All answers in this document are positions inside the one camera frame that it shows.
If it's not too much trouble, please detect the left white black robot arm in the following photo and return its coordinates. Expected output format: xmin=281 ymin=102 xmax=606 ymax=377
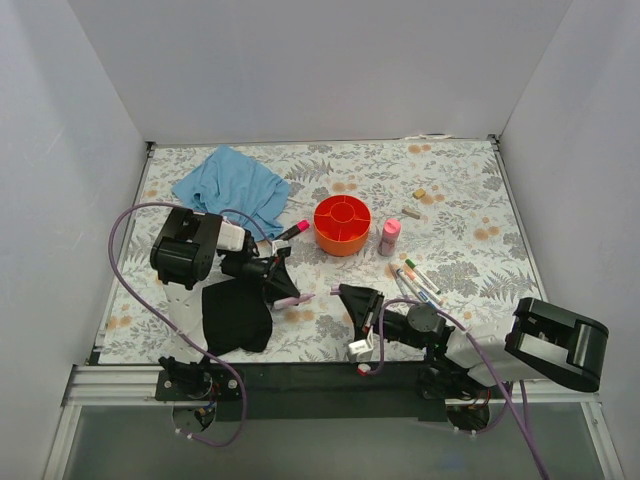
xmin=150 ymin=207 xmax=310 ymax=364

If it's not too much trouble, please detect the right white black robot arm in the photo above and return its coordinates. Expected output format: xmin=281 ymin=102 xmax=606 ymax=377
xmin=331 ymin=284 xmax=609 ymax=398

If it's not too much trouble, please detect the grey thin pen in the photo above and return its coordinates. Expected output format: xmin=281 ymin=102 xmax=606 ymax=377
xmin=388 ymin=263 xmax=410 ymax=299

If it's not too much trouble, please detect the blue cap marker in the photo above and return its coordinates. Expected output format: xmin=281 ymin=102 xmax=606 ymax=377
xmin=396 ymin=268 xmax=431 ymax=304

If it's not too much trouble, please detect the black cloth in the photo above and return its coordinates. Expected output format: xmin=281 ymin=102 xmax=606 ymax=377
xmin=202 ymin=279 xmax=273 ymax=356

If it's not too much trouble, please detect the green cap marker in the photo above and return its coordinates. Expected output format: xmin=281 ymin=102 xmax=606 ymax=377
xmin=405 ymin=258 xmax=441 ymax=295

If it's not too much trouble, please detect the orange cap marker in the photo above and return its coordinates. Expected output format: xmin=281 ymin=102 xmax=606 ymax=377
xmin=403 ymin=265 xmax=443 ymax=306

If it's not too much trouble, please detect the orange round organizer container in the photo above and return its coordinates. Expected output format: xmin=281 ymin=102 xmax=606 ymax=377
xmin=313 ymin=195 xmax=372 ymax=257

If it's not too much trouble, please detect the pink black highlighter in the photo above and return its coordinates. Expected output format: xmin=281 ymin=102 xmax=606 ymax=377
xmin=276 ymin=220 xmax=310 ymax=241

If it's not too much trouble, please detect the pink glue bottle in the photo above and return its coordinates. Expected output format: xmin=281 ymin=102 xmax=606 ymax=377
xmin=378 ymin=218 xmax=402 ymax=257

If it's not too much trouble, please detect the blue cloth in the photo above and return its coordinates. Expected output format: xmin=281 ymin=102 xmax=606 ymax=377
xmin=172 ymin=145 xmax=290 ymax=240

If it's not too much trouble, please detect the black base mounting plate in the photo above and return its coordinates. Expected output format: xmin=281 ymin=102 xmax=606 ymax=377
xmin=155 ymin=359 xmax=502 ymax=422

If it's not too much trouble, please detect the small brown eraser piece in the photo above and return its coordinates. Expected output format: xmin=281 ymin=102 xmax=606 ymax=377
xmin=402 ymin=208 xmax=421 ymax=219

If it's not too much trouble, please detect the floral table mat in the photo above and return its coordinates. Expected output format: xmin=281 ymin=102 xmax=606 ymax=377
xmin=96 ymin=140 xmax=545 ymax=365

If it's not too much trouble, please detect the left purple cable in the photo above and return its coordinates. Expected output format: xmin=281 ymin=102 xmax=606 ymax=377
xmin=107 ymin=202 xmax=274 ymax=449

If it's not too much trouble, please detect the purple cable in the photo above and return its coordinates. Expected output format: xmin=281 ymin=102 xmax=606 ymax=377
xmin=359 ymin=298 xmax=551 ymax=480
xmin=107 ymin=202 xmax=274 ymax=449

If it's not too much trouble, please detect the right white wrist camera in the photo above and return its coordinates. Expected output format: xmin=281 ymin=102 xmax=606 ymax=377
xmin=347 ymin=330 xmax=374 ymax=364

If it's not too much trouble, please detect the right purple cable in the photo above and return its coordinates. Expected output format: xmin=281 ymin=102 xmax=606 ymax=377
xmin=359 ymin=298 xmax=551 ymax=480

